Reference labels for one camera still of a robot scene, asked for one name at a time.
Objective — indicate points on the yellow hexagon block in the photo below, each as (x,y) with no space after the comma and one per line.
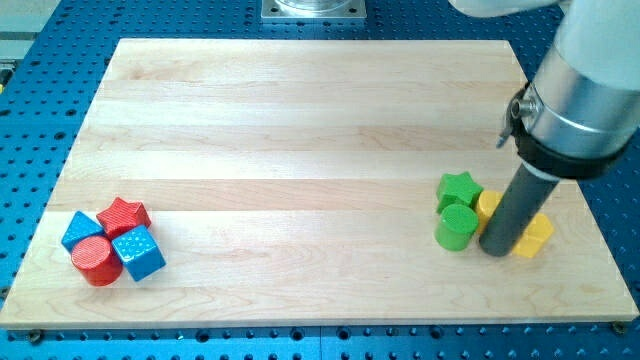
(485,207)

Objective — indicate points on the red star block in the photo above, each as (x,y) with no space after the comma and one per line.
(122,216)

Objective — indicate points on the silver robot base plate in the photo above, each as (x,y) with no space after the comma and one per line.
(313,9)

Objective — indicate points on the wooden board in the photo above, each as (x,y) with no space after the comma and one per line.
(293,182)

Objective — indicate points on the yellow heart block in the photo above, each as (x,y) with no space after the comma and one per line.
(534,237)

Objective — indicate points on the blue perforated table plate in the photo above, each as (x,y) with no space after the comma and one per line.
(52,87)

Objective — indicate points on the blue cube block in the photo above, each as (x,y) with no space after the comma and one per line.
(139,252)

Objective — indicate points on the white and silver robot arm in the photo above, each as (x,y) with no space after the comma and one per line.
(578,114)

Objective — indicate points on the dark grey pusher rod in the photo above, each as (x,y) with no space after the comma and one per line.
(523,198)

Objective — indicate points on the green cylinder block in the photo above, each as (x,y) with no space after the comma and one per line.
(456,227)

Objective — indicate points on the green star block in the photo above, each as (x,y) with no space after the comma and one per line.
(457,189)

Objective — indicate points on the blue triangle block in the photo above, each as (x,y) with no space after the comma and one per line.
(80,227)

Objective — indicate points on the red cylinder block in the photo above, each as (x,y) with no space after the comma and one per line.
(96,260)

